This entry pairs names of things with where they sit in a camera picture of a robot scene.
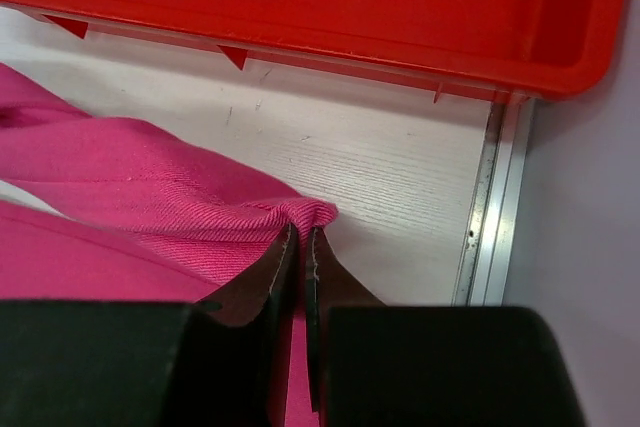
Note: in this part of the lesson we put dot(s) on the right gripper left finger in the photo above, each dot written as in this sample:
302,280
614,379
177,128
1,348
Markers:
223,361

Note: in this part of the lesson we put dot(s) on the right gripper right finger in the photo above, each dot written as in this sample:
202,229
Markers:
370,364

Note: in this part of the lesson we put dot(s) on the pink trousers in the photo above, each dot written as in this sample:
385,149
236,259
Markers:
139,213

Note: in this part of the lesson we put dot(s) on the red plastic tray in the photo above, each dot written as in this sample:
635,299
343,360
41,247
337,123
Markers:
496,50

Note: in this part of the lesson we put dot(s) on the aluminium rail frame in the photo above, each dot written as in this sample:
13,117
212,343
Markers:
486,253

